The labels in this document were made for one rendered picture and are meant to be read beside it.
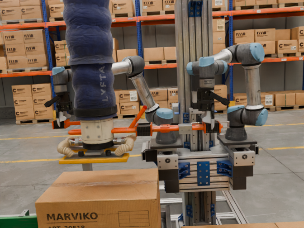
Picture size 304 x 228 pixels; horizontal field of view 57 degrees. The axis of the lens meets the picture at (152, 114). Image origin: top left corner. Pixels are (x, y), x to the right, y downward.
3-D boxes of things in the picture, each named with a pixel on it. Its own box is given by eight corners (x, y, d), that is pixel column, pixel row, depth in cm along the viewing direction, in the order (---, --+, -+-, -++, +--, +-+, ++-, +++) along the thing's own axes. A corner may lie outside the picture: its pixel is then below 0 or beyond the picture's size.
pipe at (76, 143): (59, 156, 139) (58, 145, 138) (75, 143, 164) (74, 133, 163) (126, 154, 137) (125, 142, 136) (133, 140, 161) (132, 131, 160)
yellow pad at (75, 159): (58, 164, 138) (57, 154, 137) (65, 158, 147) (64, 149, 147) (126, 162, 135) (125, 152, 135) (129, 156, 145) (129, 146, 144)
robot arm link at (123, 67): (152, 71, 181) (78, 86, 159) (144, 71, 190) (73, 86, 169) (149, 53, 178) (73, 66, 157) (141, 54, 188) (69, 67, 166)
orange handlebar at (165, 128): (47, 137, 148) (46, 130, 147) (67, 125, 177) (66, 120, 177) (224, 130, 142) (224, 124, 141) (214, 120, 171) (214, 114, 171)
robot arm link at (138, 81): (157, 129, 201) (124, 60, 182) (148, 125, 214) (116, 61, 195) (170, 120, 205) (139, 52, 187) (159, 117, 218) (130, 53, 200)
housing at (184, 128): (178, 134, 143) (178, 126, 142) (178, 131, 150) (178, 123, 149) (192, 134, 143) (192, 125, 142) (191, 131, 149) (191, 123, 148)
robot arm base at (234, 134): (222, 135, 205) (222, 122, 203) (243, 134, 204) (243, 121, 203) (227, 141, 190) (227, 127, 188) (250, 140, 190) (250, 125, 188)
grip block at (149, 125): (135, 137, 143) (135, 125, 142) (137, 132, 153) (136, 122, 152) (151, 136, 142) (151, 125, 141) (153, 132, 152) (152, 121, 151)
